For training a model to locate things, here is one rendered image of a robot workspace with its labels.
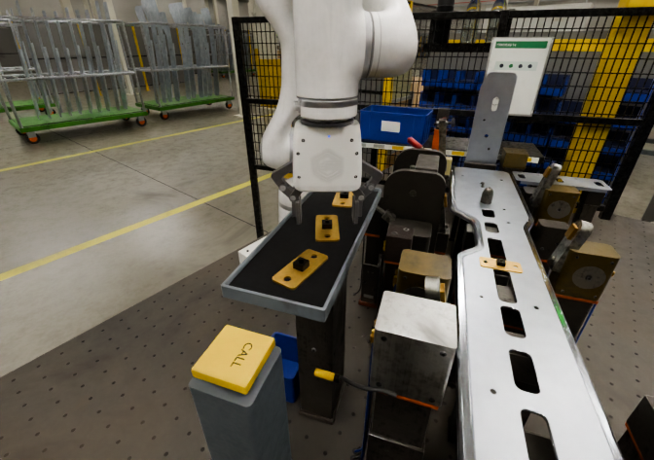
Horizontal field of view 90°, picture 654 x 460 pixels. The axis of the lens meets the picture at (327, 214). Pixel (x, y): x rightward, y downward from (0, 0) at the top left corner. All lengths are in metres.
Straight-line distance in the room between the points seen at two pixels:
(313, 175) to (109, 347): 0.82
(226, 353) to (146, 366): 0.67
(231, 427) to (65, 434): 0.64
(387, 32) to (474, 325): 0.48
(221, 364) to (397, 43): 0.40
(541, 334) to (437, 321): 0.25
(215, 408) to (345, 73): 0.39
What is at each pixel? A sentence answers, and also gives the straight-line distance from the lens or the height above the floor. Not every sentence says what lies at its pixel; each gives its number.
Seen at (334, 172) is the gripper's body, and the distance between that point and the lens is 0.47.
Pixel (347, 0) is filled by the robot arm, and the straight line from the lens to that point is 0.44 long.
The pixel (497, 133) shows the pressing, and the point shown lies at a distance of 1.46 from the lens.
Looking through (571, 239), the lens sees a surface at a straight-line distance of 0.86.
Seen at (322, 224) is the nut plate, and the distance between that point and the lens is 0.53.
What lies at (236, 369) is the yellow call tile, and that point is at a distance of 0.35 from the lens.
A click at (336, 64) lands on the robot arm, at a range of 0.43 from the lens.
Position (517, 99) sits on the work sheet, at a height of 1.21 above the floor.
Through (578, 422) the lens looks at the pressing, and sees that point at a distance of 0.59.
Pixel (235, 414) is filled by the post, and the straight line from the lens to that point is 0.37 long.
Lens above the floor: 1.43
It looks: 28 degrees down
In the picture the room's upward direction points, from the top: straight up
